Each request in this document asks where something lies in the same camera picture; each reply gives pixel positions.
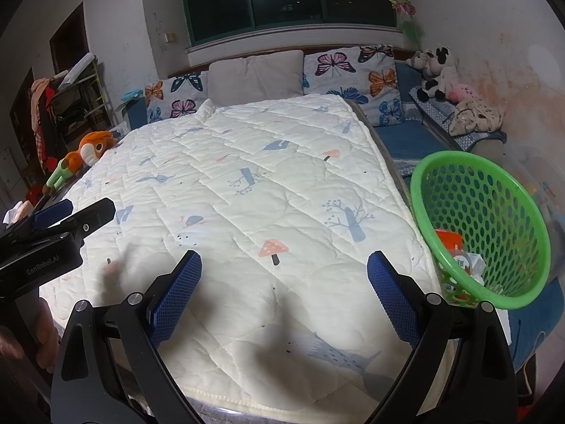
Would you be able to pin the dark doorway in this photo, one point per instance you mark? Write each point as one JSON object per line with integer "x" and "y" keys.
{"x": 68, "y": 39}

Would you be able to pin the small butterfly print pillow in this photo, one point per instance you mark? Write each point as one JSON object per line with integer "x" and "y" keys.
{"x": 176, "y": 97}

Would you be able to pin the person's left hand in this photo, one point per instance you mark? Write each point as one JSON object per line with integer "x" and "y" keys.
{"x": 47, "y": 335}

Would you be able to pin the blue white patterned cloth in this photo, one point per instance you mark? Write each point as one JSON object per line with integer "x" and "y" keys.
{"x": 402, "y": 168}

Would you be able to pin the metal shelf rack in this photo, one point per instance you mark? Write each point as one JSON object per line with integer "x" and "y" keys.
{"x": 95, "y": 97}

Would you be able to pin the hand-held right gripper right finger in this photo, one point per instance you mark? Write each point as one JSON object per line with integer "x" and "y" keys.
{"x": 395, "y": 304}

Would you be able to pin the beige spotted cloth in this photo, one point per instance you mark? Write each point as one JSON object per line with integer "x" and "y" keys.
{"x": 479, "y": 117}

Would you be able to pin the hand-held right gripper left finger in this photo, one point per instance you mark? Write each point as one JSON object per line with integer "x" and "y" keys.
{"x": 174, "y": 304}

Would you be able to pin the green plastic basket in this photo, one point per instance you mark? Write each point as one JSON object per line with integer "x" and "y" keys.
{"x": 507, "y": 301}

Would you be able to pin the dark window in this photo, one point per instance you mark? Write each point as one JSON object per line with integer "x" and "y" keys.
{"x": 220, "y": 13}

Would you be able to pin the white rolled paper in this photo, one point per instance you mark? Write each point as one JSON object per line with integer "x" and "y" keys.
{"x": 79, "y": 68}

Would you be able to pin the beige pillow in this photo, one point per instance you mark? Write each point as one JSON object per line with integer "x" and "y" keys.
{"x": 256, "y": 77}

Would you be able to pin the blue bed sheet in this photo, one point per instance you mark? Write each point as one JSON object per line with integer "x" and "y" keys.
{"x": 410, "y": 141}

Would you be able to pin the artificial flower decoration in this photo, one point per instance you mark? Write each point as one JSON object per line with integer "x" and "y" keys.
{"x": 404, "y": 4}

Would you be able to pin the white pink cloth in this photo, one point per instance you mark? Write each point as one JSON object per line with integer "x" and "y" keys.
{"x": 20, "y": 210}

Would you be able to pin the grey patterned bed sheet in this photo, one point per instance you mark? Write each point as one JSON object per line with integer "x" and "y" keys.
{"x": 287, "y": 415}

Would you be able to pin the large butterfly print pillow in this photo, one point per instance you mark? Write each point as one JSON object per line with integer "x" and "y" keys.
{"x": 353, "y": 84}

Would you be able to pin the pink plush toy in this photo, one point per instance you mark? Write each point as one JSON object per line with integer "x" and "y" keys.
{"x": 463, "y": 92}

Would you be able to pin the black white cow plush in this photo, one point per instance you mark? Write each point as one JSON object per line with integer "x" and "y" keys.
{"x": 435, "y": 75}

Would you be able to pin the wall socket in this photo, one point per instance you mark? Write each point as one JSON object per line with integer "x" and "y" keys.
{"x": 166, "y": 38}

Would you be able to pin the white blue milk carton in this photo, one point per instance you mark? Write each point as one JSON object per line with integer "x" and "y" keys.
{"x": 477, "y": 266}

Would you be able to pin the white quilted bed pad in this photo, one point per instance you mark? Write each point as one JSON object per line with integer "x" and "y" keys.
{"x": 265, "y": 163}

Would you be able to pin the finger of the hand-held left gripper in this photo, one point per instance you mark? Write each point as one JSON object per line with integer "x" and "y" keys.
{"x": 95, "y": 214}
{"x": 53, "y": 212}

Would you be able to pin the blue patterned blanket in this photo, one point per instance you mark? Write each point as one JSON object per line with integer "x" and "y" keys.
{"x": 435, "y": 110}

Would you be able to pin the orange plush toy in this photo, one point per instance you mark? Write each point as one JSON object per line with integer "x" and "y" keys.
{"x": 95, "y": 143}

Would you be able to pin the hanging pink red clothes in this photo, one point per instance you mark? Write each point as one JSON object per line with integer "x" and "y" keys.
{"x": 39, "y": 92}

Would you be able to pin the dark wooden headboard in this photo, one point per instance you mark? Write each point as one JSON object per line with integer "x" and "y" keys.
{"x": 187, "y": 72}

